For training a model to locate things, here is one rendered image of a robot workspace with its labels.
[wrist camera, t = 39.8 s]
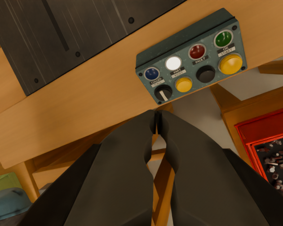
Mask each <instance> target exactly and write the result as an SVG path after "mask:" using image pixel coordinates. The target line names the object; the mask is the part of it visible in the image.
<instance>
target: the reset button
mask: <svg viewBox="0 0 283 226"><path fill-rule="evenodd" d="M176 87H177V90H178V91H180V92H187V91H189V90H190V89H191V87H192V82H191V80H190V79H189V78H181V79H179V80H178V81H177V83H176Z"/></svg>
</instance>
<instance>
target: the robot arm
mask: <svg viewBox="0 0 283 226"><path fill-rule="evenodd" d="M156 127H157V131H158V134H159V135H161V137H162V138H163V139H164V140H165V142H166V152H165V158H166V160H167V161H168V162H169V164H170V165H171V166H172V168H173V170H174V172H175V176H174V182H173V187H172V195H171V201H170V205H171V211H172V220H173V226H283V194H282V193H281V192H279V191H278V190H277V189H276V188H275V187H274V186H272V185H271V184H270V183H269V182H268V181H266V180H265V179H264V178H263V177H262V176H261V175H260V174H258V173H257V172H256V171H255V170H254V169H253V168H252V167H251V166H249V165H248V164H247V163H246V162H245V161H244V160H243V159H241V158H240V157H239V156H238V155H237V154H236V153H234V152H233V151H232V150H231V149H230V148H222V147H221V146H220V145H219V144H217V143H216V142H215V141H214V140H213V139H212V138H211V137H209V136H208V135H207V134H205V133H204V132H202V131H201V130H200V129H198V128H197V127H195V126H193V125H192V124H190V123H188V122H186V121H184V120H183V119H181V118H179V117H178V116H176V115H174V114H172V113H171V112H169V111H166V110H159V111H154V110H152V109H149V110H147V111H145V112H144V113H142V114H140V115H138V116H137V117H135V118H133V119H132V120H130V121H128V122H126V123H125V124H123V125H121V126H119V127H118V128H116V129H115V130H114V131H112V132H111V133H110V134H109V135H108V136H106V138H105V139H103V140H102V141H101V142H100V143H99V144H93V145H92V146H91V147H90V148H89V149H88V150H87V151H86V152H84V153H83V154H82V155H81V156H80V157H79V158H78V159H77V160H76V161H75V162H74V163H73V164H72V165H71V166H70V167H69V168H68V169H67V170H66V171H65V172H64V173H62V174H61V175H60V176H59V177H58V178H57V179H56V180H55V181H54V182H53V183H52V184H51V185H50V186H49V187H48V188H47V189H46V190H45V191H44V192H43V193H42V194H41V195H40V196H39V197H38V199H37V200H36V201H35V202H34V203H32V202H31V201H30V199H29V198H28V196H27V194H26V192H25V191H24V190H23V189H21V188H18V187H12V188H7V189H4V190H1V191H0V226H151V221H152V209H153V189H154V178H153V175H152V173H151V172H150V171H149V169H148V168H147V166H146V164H147V163H148V161H149V160H150V159H151V150H152V136H153V134H156Z"/></svg>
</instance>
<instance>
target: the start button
mask: <svg viewBox="0 0 283 226"><path fill-rule="evenodd" d="M242 63H243V62H242V59H241V58H240V56H238V55H235V54H232V55H228V56H226V57H225V58H224V59H223V60H222V61H221V62H220V70H221V72H222V73H224V74H234V73H236V72H237V71H238V70H239V69H240V68H241V66H242Z"/></svg>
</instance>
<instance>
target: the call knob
mask: <svg viewBox="0 0 283 226"><path fill-rule="evenodd" d="M171 95H172V92H171V89H170V88H169V87H159V88H158V89H157V90H156V92H155V96H156V98H157V99H158V100H160V101H167V100H168V99H169V98H170V97H171Z"/></svg>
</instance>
